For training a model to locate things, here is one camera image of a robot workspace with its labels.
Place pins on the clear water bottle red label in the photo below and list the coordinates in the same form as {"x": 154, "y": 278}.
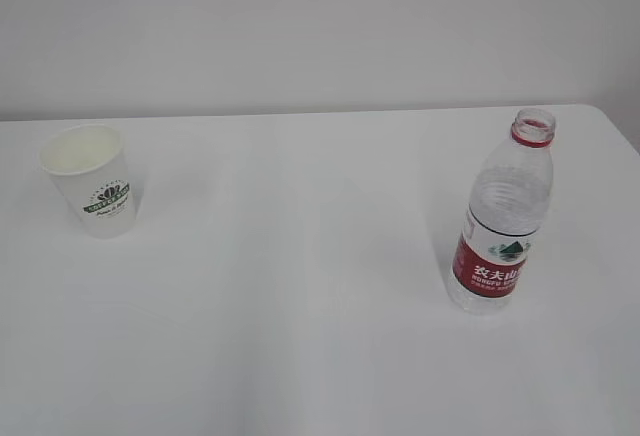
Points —
{"x": 508, "y": 203}

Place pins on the white paper cup green logo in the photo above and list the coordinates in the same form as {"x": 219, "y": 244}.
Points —
{"x": 87, "y": 165}

